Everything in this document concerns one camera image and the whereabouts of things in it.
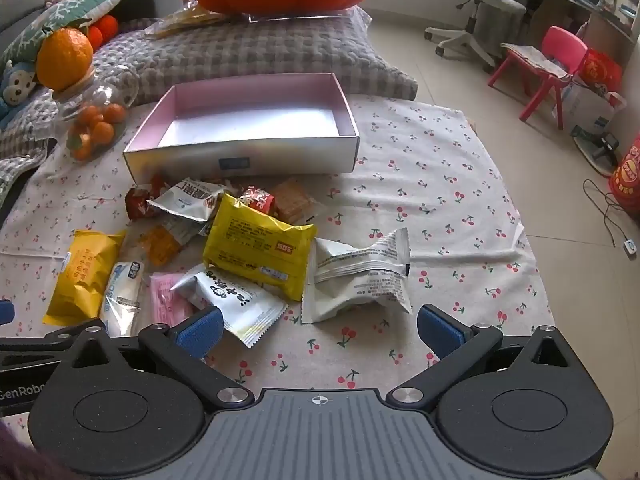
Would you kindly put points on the clear plastic sheet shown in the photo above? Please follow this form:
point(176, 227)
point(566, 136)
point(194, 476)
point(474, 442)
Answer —
point(320, 16)

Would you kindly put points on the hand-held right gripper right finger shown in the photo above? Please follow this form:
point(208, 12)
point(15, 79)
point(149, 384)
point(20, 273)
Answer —
point(442, 332)

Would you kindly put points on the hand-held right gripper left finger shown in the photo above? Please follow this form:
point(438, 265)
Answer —
point(200, 332)

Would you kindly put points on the red packet with white print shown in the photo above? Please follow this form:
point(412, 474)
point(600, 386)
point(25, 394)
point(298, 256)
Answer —
point(260, 201)

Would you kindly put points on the cluster of small oranges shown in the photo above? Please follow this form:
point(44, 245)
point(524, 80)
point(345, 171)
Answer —
point(100, 132)

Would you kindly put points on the red printed snack bag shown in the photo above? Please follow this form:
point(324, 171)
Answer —
point(627, 175)

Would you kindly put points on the glass jar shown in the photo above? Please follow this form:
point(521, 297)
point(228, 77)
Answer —
point(117, 85)

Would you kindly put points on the red orange plush fruit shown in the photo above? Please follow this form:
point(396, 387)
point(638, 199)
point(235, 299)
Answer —
point(93, 36)
point(107, 25)

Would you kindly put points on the red gift bag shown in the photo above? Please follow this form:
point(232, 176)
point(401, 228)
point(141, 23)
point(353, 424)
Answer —
point(600, 72)

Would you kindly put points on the pink snack packet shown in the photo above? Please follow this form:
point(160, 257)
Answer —
point(167, 300)

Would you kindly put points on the large orange ball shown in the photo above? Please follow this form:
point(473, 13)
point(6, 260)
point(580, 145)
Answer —
point(65, 57)

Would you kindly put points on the large yellow snack packet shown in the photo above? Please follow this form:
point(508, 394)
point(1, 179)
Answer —
point(255, 245)

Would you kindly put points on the small yellow snack packet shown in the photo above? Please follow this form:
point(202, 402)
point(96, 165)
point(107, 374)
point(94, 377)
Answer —
point(82, 275)

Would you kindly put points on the plain white snack packet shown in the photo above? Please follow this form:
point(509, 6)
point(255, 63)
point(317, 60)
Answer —
point(360, 285)

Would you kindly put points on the pink child chair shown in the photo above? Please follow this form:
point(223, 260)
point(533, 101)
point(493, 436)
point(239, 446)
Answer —
point(565, 45)

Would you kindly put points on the newspaper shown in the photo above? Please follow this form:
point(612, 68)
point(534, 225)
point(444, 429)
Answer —
point(535, 57)

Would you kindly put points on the wooden jar lid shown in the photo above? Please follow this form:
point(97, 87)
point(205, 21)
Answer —
point(75, 92)

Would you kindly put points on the red candy packet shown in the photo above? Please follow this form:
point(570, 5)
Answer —
point(136, 205)

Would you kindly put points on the orange snack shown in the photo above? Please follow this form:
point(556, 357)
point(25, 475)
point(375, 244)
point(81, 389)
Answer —
point(157, 245)

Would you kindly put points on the small black device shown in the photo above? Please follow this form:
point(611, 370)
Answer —
point(606, 142)

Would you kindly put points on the green leaf pattern pillow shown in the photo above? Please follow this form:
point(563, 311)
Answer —
point(65, 10)

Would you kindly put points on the white packet with dark print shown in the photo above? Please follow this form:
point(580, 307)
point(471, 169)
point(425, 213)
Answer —
point(187, 200)

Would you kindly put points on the white cartoon print snack packet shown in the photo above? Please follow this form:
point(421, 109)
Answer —
point(235, 305)

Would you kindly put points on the wooden desk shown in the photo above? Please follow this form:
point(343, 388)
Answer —
point(605, 25)

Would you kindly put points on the dark maroon cloth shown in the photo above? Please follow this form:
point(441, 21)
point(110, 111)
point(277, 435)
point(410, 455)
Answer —
point(25, 455)

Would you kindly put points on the blue monkey plush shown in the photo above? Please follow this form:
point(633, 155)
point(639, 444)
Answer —
point(20, 85)

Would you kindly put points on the clear plastic bag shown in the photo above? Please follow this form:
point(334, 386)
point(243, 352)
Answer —
point(190, 20)

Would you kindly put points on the brown cracker packet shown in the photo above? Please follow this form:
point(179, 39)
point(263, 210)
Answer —
point(295, 202)

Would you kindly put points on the silver cardboard box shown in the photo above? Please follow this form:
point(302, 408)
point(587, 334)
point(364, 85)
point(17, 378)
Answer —
point(240, 160)

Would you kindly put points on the clear packet with blue label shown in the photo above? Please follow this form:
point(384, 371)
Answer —
point(120, 295)

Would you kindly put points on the white shopping bag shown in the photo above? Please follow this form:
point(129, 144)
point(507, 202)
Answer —
point(585, 105)

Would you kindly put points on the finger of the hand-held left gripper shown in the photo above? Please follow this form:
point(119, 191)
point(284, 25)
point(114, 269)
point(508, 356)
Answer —
point(5, 312)

